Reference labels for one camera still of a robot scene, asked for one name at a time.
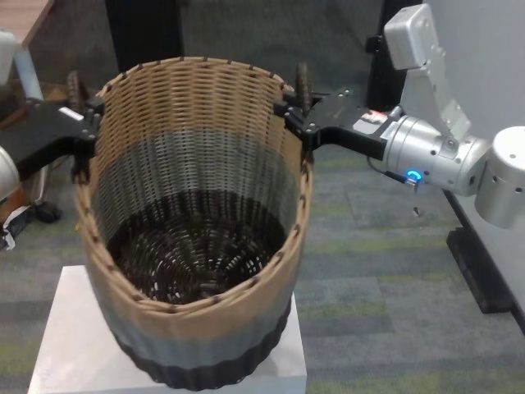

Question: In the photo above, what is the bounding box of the dark tall column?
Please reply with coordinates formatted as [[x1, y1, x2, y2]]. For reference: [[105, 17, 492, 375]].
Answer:
[[104, 0, 185, 76]]

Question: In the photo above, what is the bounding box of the white square pedestal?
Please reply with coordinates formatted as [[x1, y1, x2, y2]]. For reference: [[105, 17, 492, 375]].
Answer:
[[27, 264, 308, 394]]

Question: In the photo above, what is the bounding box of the light wood desk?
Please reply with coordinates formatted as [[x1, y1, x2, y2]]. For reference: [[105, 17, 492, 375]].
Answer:
[[0, 0, 57, 48]]

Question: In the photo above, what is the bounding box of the black partition foot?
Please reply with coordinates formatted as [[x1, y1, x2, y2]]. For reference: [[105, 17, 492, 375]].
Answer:
[[445, 227, 518, 315]]

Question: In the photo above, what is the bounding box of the tan grey black woven basket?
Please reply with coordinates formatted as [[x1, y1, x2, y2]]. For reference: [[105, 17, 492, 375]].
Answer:
[[71, 57, 317, 391]]

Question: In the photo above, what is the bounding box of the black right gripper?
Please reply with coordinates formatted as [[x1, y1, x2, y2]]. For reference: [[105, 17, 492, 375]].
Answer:
[[272, 86, 395, 160]]

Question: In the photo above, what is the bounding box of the white black floor item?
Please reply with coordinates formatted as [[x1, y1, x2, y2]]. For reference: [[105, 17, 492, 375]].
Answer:
[[0, 204, 32, 252]]

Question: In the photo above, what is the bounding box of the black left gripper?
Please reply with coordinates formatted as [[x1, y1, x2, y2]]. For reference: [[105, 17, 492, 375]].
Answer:
[[0, 97, 107, 178]]

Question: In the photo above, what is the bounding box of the black partition post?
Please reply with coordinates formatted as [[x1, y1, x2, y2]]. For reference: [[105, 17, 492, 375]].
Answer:
[[366, 0, 407, 114]]

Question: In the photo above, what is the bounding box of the black chair caster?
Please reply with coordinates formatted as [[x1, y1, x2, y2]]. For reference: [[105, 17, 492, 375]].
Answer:
[[34, 200, 62, 225]]

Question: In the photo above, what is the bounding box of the light grey desk leg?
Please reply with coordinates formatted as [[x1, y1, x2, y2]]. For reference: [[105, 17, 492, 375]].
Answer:
[[14, 44, 44, 102]]

